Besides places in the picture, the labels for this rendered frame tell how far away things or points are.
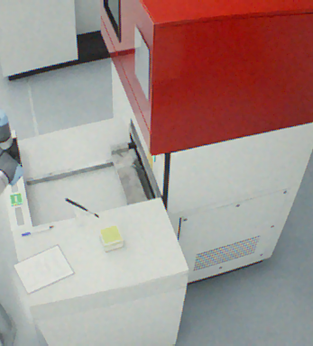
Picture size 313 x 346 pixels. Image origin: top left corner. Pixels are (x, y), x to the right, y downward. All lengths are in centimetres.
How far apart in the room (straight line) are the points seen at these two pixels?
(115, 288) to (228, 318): 115
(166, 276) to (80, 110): 212
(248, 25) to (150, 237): 89
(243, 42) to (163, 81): 29
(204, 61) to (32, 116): 236
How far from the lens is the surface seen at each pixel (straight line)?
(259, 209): 250
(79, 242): 201
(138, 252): 198
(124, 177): 228
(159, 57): 159
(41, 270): 197
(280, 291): 307
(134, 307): 212
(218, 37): 162
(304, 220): 336
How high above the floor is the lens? 268
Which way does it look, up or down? 52 degrees down
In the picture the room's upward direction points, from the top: 2 degrees clockwise
